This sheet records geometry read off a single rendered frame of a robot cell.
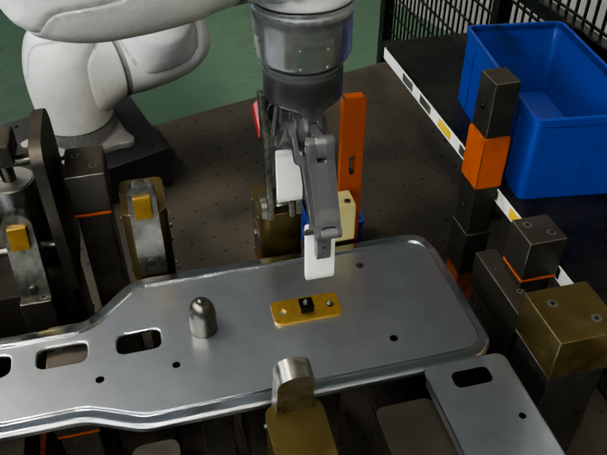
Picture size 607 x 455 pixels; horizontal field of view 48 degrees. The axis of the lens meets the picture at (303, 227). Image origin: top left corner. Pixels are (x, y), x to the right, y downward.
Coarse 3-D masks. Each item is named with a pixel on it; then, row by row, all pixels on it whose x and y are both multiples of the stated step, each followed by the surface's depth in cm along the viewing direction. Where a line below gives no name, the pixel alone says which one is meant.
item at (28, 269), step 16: (16, 224) 82; (32, 224) 83; (16, 240) 82; (32, 240) 83; (16, 256) 84; (32, 256) 84; (16, 272) 85; (32, 272) 85; (32, 288) 86; (48, 288) 87
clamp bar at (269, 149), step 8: (264, 96) 81; (264, 104) 82; (264, 112) 82; (272, 112) 80; (264, 120) 83; (272, 120) 81; (264, 128) 83; (264, 136) 84; (272, 136) 85; (264, 144) 85; (272, 144) 86; (264, 152) 85; (272, 152) 86; (264, 160) 86; (272, 160) 87; (264, 168) 87; (272, 168) 88; (264, 176) 88; (272, 176) 88; (264, 184) 89; (272, 184) 88; (272, 192) 88; (272, 200) 89; (272, 208) 89; (288, 208) 90; (272, 216) 90
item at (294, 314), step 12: (288, 300) 85; (300, 300) 84; (312, 300) 84; (324, 300) 85; (336, 300) 85; (276, 312) 83; (288, 312) 83; (300, 312) 83; (312, 312) 83; (324, 312) 83; (336, 312) 83; (276, 324) 82
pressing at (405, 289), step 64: (384, 256) 91; (128, 320) 82; (256, 320) 82; (320, 320) 82; (384, 320) 82; (448, 320) 82; (0, 384) 75; (64, 384) 75; (128, 384) 75; (192, 384) 75; (256, 384) 75; (320, 384) 76
